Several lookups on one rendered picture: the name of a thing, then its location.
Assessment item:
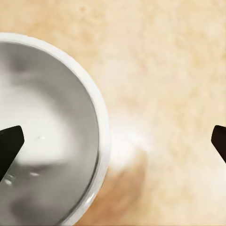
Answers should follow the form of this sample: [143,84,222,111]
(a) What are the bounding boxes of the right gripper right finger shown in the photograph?
[211,125,226,163]

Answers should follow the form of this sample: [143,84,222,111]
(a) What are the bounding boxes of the coffee cup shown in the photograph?
[0,32,112,226]

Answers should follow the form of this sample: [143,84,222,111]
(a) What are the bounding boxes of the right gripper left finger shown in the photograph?
[0,125,24,181]

